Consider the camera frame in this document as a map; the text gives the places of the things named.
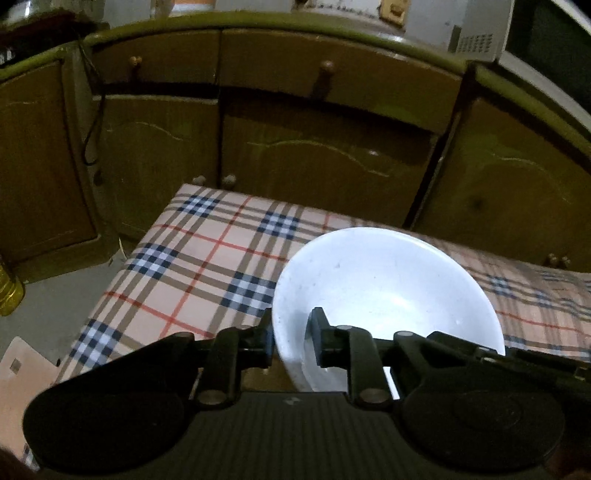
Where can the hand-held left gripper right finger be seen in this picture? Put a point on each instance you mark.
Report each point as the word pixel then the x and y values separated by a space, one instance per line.
pixel 316 333

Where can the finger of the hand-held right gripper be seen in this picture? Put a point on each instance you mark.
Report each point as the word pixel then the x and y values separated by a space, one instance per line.
pixel 466 346

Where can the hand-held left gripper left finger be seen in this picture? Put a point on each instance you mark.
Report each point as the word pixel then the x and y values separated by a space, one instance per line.
pixel 267 339

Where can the small white ceramic bowl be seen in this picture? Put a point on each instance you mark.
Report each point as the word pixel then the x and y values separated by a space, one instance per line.
pixel 388 281

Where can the plaid tablecloth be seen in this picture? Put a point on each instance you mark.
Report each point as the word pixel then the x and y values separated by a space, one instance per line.
pixel 198 258

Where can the wooden kitchen cabinet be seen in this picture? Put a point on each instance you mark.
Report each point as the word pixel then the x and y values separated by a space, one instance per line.
pixel 300 138

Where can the cardboard sheet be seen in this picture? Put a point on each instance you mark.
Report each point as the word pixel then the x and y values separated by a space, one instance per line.
pixel 27 378

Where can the plastic oil bottle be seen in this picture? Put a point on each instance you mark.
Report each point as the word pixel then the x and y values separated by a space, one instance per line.
pixel 9 290

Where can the white microwave oven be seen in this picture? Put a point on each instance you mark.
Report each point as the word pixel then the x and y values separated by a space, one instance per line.
pixel 480 41

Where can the black stove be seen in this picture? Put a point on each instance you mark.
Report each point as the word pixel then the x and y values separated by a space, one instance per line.
pixel 9 55

